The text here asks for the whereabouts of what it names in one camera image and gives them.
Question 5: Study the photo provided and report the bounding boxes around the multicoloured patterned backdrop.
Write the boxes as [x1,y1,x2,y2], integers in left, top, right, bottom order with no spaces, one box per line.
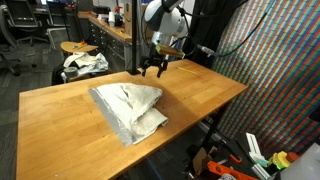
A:
[206,0,320,158]

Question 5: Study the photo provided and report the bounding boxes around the yellow pencil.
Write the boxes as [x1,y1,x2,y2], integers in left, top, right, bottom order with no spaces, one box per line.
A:
[176,66,198,75]

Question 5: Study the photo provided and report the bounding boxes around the large cardboard box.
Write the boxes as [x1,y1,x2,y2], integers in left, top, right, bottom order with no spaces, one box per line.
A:
[123,3,148,38]

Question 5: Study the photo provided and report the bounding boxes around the tan wrist camera box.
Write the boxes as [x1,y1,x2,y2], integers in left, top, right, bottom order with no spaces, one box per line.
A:
[154,44,186,59]

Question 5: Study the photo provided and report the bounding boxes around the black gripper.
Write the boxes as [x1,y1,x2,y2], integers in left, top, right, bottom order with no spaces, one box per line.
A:
[139,53,169,78]

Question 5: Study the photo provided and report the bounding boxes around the white cup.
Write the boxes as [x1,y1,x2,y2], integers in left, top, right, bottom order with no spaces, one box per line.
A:
[108,11,116,28]

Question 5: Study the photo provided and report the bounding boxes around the black camera pole stand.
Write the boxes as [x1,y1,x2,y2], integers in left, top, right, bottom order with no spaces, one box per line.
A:
[126,0,143,76]

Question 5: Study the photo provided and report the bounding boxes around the black metal table leg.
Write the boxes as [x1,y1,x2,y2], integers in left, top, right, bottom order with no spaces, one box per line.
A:
[199,103,231,154]

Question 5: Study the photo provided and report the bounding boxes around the grey duct tape strip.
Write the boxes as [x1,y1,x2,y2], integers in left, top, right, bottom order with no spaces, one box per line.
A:
[88,87,138,148]

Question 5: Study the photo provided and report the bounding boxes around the white terry towel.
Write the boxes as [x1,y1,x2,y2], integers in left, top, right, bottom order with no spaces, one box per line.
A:
[94,82,169,145]

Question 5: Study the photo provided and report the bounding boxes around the orange black clamp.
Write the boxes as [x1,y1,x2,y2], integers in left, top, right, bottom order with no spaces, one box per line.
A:
[228,153,243,164]

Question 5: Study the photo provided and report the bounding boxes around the white crumpled cloth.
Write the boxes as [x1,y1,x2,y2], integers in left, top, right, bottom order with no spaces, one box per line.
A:
[63,51,109,76]

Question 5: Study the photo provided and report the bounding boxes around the grey duct tape roll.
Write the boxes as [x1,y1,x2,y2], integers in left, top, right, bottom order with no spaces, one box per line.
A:
[63,66,79,79]

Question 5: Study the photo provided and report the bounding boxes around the white aluminium rail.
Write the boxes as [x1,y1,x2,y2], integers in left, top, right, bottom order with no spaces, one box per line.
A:
[198,120,231,144]

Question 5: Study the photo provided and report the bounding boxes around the white plastic bracket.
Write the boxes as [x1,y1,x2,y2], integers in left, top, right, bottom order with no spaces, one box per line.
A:
[245,132,268,164]

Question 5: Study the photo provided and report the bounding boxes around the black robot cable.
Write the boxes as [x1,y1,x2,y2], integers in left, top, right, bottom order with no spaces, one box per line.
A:
[179,0,278,58]

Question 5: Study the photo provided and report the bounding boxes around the round wooden side table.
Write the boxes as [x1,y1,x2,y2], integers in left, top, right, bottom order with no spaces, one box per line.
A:
[60,40,99,54]

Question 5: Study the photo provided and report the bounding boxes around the small open cardboard box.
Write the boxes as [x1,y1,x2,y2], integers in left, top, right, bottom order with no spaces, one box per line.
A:
[192,146,218,173]

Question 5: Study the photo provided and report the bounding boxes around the yellow green plastic item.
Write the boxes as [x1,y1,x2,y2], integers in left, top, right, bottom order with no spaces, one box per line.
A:
[268,150,291,169]

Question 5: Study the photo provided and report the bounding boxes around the red cap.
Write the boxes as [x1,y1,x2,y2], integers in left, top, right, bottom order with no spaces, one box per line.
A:
[285,151,300,164]

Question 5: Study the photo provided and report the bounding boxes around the colourful small toys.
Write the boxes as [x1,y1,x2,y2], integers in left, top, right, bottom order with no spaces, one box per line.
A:
[72,40,88,50]

